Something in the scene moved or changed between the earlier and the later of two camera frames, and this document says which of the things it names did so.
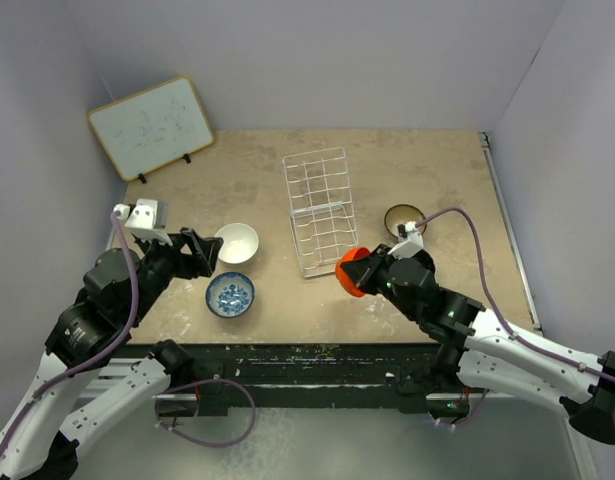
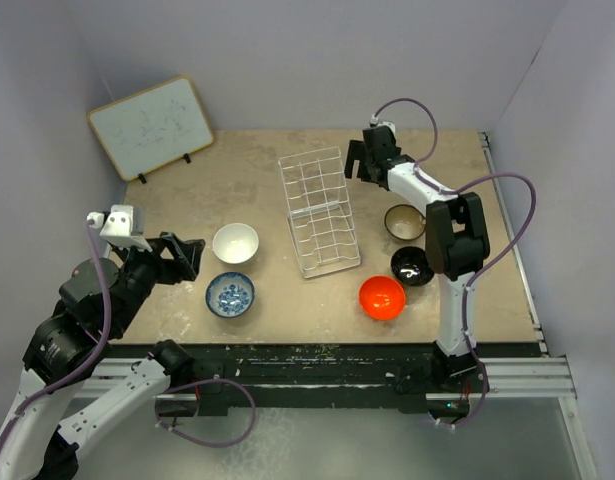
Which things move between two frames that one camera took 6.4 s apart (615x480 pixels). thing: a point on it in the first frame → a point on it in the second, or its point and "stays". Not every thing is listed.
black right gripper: x=359 y=270 → x=356 y=152
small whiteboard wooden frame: x=152 y=128 stays
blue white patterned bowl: x=230 y=295 stays
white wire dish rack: x=321 y=211 stays
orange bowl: x=351 y=255 → x=382 y=297
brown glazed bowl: x=401 y=214 stays
